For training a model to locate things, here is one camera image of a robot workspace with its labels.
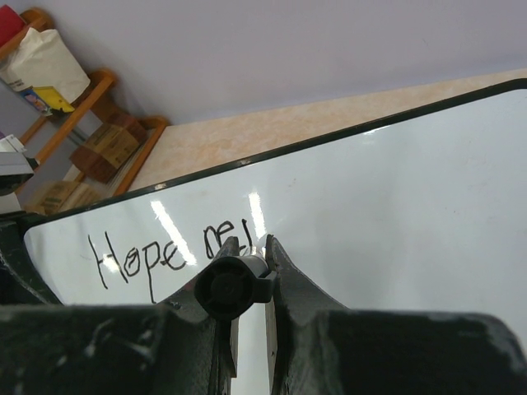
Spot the upper red white box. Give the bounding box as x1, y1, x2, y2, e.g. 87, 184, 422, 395
0, 5, 26, 46

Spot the orange wooden shelf rack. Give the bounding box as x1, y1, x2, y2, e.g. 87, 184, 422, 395
1, 7, 169, 198

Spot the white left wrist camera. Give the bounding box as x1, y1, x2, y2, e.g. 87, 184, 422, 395
1, 134, 40, 215

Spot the black whiteboard marker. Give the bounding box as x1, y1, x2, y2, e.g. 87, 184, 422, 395
194, 239, 277, 321

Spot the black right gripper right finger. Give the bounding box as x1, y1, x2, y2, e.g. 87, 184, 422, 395
265, 236, 526, 394

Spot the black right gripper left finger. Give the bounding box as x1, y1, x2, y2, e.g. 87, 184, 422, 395
0, 235, 240, 395

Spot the white whiteboard black frame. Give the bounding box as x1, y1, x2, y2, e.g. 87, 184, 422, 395
22, 77, 527, 395

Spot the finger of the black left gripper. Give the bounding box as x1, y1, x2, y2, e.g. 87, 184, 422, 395
1, 211, 61, 305

